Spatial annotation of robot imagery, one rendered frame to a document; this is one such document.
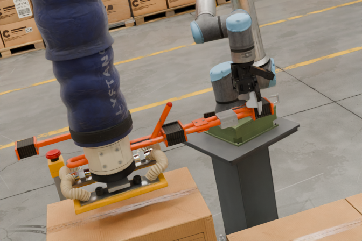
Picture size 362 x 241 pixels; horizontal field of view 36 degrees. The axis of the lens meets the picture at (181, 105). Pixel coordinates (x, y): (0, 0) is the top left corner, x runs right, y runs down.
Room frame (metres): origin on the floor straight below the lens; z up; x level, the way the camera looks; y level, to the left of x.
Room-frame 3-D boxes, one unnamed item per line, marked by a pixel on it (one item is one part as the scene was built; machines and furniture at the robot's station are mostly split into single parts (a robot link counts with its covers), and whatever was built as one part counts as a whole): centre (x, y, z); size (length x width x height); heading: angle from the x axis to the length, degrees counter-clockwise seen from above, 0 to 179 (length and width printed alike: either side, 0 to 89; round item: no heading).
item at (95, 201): (1.75, 0.28, 1.09); 0.34 x 0.10 x 0.05; 101
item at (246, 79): (1.96, -0.26, 1.34); 0.09 x 0.08 x 0.12; 100
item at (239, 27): (1.96, -0.27, 1.51); 0.10 x 0.09 x 0.12; 170
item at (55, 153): (2.29, 0.61, 1.02); 0.07 x 0.07 x 0.04
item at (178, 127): (1.89, 0.05, 1.20); 0.10 x 0.08 x 0.06; 11
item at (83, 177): (1.84, 0.29, 1.13); 0.34 x 0.25 x 0.06; 101
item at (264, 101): (1.95, -0.29, 1.20); 0.08 x 0.07 x 0.05; 101
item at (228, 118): (1.93, -0.16, 1.19); 0.07 x 0.07 x 0.04; 11
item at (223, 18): (2.07, -0.27, 1.51); 0.12 x 0.12 x 0.09; 80
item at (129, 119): (1.85, 0.30, 1.31); 0.23 x 0.23 x 0.04
